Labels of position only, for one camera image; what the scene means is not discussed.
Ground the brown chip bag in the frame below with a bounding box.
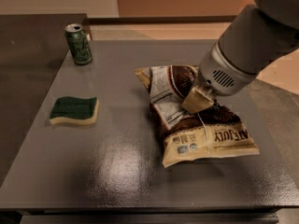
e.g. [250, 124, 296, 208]
[135, 65, 260, 167]

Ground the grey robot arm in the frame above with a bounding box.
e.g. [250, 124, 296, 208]
[182, 0, 299, 114]

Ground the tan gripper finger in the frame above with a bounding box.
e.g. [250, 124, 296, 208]
[181, 85, 215, 114]

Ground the green yellow sponge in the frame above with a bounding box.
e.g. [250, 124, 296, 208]
[50, 96, 99, 126]

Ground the green soda can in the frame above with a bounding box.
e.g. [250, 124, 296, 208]
[64, 23, 93, 65]

